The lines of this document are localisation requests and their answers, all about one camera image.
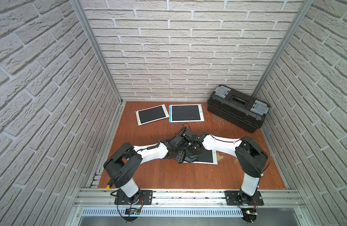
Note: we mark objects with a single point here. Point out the aluminium mounting rail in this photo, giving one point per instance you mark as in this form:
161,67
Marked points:
94,197

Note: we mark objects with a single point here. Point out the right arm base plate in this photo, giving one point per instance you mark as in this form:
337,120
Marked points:
238,197

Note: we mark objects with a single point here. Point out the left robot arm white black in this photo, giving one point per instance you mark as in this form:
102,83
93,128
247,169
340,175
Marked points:
124,163

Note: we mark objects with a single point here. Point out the white drawing tablet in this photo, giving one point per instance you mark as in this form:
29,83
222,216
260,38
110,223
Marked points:
205,157
151,114

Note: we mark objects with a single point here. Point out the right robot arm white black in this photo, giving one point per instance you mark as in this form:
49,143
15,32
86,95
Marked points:
252,158

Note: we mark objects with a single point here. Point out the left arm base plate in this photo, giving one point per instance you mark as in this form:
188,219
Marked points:
142,197

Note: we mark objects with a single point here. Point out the blue-edged drawing tablet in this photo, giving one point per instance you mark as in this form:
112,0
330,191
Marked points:
186,113

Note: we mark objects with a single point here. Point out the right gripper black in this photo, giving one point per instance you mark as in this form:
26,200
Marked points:
187,153

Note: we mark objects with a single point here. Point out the black toolbox grey latches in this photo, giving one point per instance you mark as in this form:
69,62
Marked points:
238,108

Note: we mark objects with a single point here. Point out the blue microfiber cleaning mitt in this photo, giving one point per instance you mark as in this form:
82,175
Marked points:
191,159

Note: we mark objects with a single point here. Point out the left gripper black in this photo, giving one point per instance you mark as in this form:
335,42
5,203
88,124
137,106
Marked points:
182,155

